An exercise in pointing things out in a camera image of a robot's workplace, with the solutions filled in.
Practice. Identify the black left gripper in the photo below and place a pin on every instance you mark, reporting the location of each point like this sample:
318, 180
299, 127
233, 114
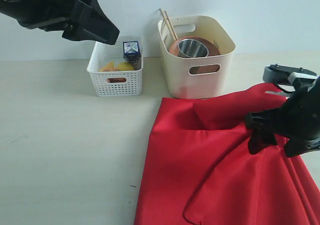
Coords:
79, 20

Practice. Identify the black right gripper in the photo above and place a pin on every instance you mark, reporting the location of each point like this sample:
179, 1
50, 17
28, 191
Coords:
297, 119

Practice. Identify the orange fried chicken piece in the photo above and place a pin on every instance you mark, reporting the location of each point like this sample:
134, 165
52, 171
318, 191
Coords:
110, 67

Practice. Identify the blue white milk carton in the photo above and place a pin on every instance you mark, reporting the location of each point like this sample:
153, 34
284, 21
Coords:
131, 52

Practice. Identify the yellow lemon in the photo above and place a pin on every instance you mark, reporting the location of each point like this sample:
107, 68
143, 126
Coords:
125, 66

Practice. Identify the red sausage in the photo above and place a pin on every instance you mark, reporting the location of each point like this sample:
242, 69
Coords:
116, 80

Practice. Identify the wooden chopstick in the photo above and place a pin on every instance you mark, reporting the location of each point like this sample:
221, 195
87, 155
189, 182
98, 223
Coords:
170, 27
162, 13

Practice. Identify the red table cloth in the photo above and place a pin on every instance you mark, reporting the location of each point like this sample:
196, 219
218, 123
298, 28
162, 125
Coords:
198, 169

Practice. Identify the stainless steel cup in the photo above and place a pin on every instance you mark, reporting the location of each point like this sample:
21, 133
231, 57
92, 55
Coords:
191, 48

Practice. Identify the brown wooden plate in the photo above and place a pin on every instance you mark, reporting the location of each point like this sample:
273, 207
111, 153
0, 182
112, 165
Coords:
199, 69

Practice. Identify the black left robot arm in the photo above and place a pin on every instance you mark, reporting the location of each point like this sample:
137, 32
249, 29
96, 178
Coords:
14, 10

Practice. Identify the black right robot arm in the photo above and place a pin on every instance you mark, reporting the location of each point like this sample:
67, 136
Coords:
298, 119

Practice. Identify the white perforated plastic basket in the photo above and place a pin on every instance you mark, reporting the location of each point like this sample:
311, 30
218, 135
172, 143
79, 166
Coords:
108, 74

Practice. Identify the cream plastic bin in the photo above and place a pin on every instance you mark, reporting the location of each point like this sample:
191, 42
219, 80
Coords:
181, 84

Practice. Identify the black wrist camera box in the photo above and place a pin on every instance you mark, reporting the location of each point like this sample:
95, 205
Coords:
285, 75

